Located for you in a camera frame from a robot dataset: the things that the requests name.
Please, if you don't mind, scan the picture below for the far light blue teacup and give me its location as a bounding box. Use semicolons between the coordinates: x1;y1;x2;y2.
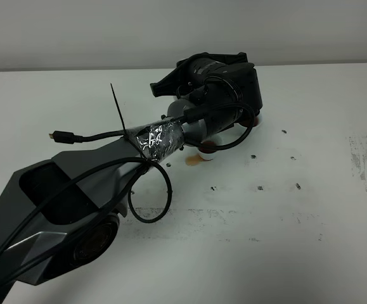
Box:
236;114;263;128

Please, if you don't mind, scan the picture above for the black cable tie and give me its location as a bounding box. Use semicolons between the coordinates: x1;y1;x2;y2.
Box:
110;83;129;140

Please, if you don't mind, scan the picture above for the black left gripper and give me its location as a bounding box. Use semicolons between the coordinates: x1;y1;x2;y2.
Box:
150;52;248;97

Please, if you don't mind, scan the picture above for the light blue teacup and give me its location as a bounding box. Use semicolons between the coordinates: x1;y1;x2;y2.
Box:
198;135;222;161
236;114;263;128

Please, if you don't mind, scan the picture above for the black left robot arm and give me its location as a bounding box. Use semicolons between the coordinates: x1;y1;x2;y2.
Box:
0;53;262;303

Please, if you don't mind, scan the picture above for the near light blue teacup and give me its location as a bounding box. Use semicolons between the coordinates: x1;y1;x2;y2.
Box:
198;135;222;161

